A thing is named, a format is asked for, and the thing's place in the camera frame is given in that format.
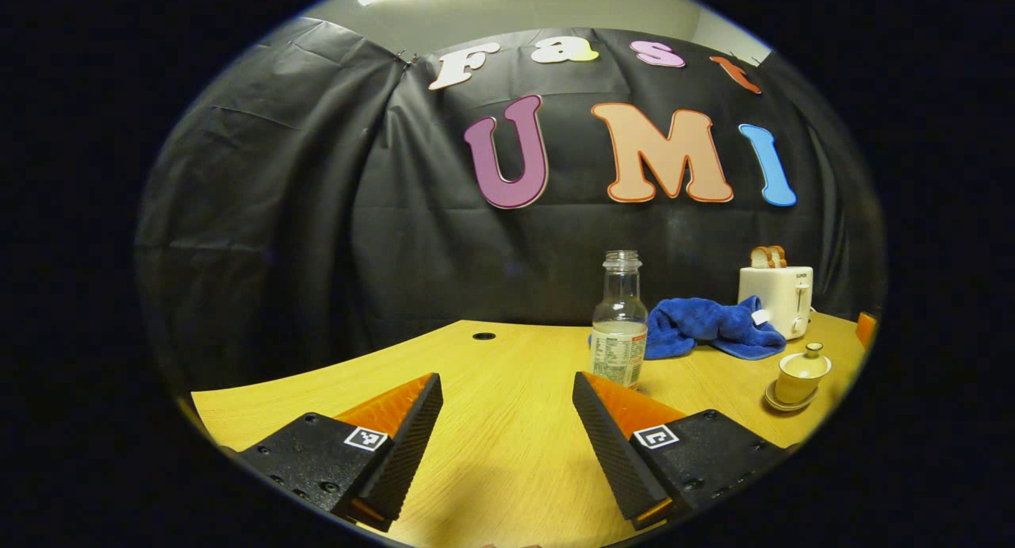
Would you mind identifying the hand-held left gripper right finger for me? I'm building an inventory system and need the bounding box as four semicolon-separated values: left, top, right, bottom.
573;371;790;531

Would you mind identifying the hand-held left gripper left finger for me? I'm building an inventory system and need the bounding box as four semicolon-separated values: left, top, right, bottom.
238;372;445;533

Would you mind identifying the cream teacup lid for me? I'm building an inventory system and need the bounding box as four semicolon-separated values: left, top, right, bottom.
779;343;833;380

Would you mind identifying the cream ceramic teacup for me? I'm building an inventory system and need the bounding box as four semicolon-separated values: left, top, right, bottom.
774;356;833;406

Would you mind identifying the clear plastic water bottle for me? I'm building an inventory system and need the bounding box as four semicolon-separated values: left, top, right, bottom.
591;251;649;390

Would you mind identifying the white toaster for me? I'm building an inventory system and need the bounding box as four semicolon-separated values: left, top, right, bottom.
738;266;814;341

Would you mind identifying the cream ceramic saucer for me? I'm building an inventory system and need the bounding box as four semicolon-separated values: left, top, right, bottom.
764;380;820;413

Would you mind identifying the blue towel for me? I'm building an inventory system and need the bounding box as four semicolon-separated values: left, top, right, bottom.
588;296;787;361

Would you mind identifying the black backdrop cloth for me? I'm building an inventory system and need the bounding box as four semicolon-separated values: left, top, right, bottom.
135;17;885;390

